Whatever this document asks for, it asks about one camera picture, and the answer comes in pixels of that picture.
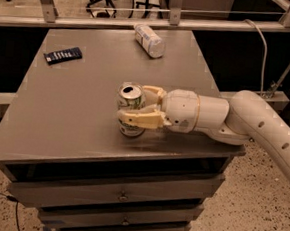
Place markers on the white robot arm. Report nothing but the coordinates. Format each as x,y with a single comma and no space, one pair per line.
246,115

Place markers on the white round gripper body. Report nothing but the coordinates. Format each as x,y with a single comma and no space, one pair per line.
180,109

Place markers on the green white 7up can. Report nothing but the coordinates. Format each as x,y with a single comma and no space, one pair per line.
130,96

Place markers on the grey drawer cabinet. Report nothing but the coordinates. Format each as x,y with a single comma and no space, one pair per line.
61,148

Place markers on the metal railing frame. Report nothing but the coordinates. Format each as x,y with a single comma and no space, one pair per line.
269,15

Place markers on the dark blue snack packet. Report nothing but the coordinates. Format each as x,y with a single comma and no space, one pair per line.
63,55

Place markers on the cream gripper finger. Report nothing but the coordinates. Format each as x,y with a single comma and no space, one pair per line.
154,96
153,119

